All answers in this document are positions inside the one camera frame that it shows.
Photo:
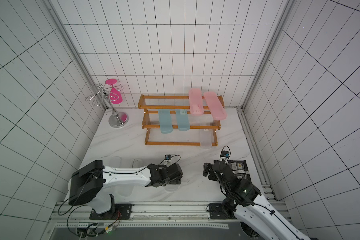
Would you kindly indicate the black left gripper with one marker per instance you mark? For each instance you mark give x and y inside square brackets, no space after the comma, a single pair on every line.
[174,181]

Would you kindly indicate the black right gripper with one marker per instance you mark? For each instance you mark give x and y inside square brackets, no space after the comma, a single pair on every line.
[214,170]

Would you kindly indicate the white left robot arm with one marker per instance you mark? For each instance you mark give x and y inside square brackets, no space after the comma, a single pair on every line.
[90,185]

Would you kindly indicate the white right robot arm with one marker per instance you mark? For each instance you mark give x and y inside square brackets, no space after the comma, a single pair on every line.
[245,202]

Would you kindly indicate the wooden two-tier shelf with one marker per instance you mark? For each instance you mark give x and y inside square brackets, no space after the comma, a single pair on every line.
[151,104]

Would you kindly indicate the black patterned pouch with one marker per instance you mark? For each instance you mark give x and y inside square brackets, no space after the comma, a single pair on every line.
[239,168]

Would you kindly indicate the chrome stand with pink ornaments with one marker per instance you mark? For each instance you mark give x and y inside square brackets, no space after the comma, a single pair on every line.
[109,95]

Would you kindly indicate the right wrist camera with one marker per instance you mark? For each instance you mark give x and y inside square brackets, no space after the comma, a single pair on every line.
[226,154]

